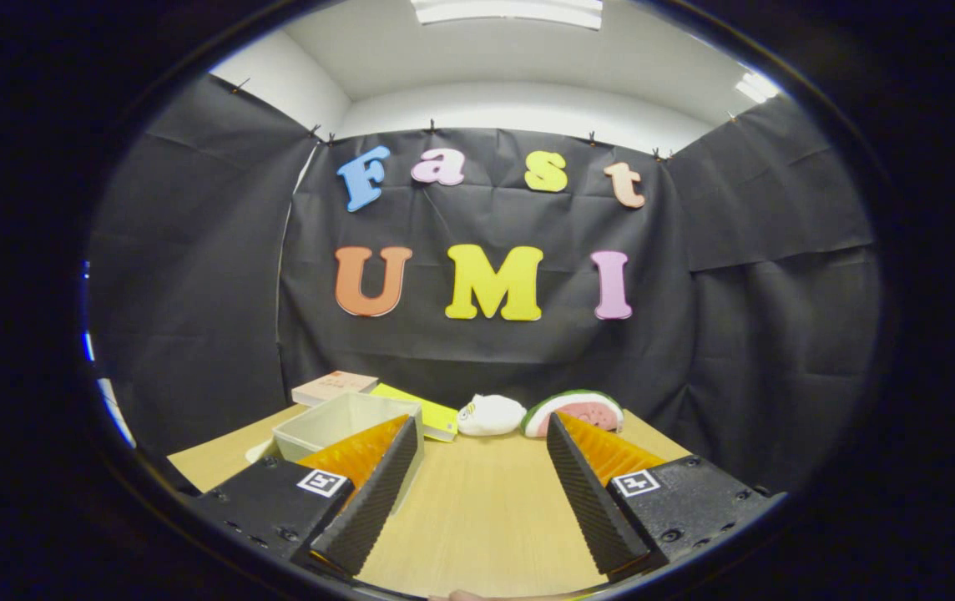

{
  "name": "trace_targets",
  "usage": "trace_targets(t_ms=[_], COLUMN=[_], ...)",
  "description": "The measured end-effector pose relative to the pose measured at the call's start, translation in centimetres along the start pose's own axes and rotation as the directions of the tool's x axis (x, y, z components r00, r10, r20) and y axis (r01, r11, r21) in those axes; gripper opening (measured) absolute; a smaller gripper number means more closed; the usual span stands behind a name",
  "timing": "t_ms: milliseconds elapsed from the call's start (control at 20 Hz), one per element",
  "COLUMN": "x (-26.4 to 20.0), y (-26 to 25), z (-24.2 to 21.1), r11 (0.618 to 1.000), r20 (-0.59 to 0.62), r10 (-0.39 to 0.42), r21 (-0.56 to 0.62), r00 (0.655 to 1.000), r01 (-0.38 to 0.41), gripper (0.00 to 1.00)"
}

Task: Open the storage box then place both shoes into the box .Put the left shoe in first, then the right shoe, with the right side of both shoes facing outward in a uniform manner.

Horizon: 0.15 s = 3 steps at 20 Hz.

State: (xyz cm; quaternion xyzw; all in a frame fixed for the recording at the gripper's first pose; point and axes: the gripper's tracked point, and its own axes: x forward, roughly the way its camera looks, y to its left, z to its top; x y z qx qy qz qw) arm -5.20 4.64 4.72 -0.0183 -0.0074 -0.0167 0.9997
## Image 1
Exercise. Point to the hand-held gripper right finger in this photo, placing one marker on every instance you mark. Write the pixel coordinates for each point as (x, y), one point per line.
(590, 501)

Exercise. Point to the white plush toy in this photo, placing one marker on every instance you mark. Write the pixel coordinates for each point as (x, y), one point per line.
(490, 415)

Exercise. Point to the beige fabric storage box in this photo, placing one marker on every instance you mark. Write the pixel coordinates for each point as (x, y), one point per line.
(319, 430)

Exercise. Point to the small ceiling light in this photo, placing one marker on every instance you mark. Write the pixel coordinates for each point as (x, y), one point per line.
(757, 86)

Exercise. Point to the watermelon slice plush toy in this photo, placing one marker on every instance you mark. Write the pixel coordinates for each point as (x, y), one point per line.
(586, 409)

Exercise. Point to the yellow book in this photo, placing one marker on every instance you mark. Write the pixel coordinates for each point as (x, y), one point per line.
(432, 415)

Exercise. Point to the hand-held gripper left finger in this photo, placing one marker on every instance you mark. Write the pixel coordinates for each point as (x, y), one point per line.
(377, 501)

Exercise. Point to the long ceiling light panel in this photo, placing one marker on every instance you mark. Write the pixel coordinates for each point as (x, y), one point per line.
(507, 10)

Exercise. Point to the beige book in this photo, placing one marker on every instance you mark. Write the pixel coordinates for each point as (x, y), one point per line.
(331, 388)

